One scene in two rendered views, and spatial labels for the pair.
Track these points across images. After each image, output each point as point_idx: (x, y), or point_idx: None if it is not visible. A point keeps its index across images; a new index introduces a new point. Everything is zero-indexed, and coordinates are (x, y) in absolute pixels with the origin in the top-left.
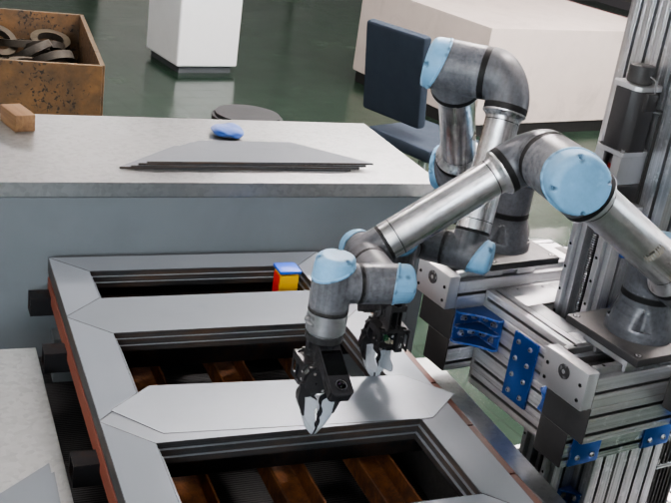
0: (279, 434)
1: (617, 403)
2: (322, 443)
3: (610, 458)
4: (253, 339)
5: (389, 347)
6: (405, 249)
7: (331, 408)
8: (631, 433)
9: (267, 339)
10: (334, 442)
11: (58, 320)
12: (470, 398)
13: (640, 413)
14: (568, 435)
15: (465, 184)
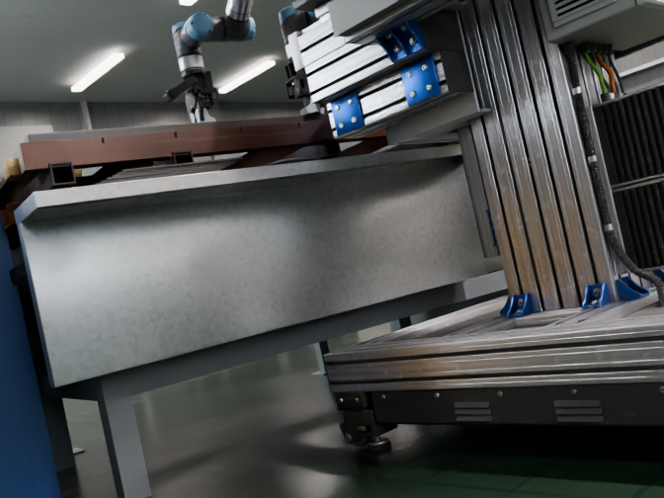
0: (225, 155)
1: (326, 55)
2: (235, 155)
3: (499, 156)
4: (348, 144)
5: (295, 93)
6: (231, 10)
7: (199, 118)
8: (391, 91)
9: (354, 142)
10: (239, 153)
11: None
12: (445, 145)
13: (354, 59)
14: (327, 105)
15: None
